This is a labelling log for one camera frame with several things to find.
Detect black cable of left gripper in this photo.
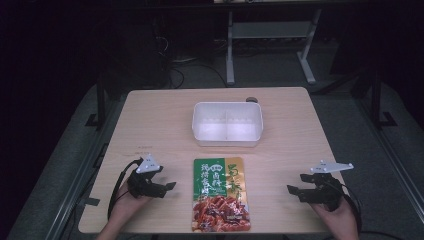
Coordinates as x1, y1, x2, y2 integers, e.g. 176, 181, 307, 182
106, 158, 143, 222

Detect black floor cables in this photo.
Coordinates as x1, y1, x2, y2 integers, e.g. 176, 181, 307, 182
156, 34, 229, 90

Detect white metal table frame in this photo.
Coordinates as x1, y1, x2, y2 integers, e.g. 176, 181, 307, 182
225, 9, 324, 87

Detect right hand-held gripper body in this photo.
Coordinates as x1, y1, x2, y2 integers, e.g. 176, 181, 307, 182
298, 159, 355, 212

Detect green and gold snack packet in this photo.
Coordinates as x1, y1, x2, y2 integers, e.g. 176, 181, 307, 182
191, 156, 252, 233

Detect white plastic container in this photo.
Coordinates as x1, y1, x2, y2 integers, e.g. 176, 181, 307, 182
191, 101, 264, 148

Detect black metal stand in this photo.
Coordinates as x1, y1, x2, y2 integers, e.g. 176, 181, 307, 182
368, 68, 398, 130
84, 73, 108, 132

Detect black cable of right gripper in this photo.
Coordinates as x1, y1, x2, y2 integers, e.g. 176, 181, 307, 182
339, 182, 401, 240

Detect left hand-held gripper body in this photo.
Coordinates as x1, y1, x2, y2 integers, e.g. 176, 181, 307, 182
127, 153, 167, 199

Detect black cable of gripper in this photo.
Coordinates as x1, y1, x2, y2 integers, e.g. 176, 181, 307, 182
339, 182, 401, 240
106, 158, 143, 222

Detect aluminium rail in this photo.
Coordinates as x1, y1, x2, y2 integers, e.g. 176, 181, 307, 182
353, 96, 424, 221
44, 99, 129, 240

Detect person's right hand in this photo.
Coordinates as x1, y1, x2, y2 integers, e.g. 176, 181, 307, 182
310, 199, 360, 237

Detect person's left hand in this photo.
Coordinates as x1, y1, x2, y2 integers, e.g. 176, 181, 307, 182
111, 182, 153, 228

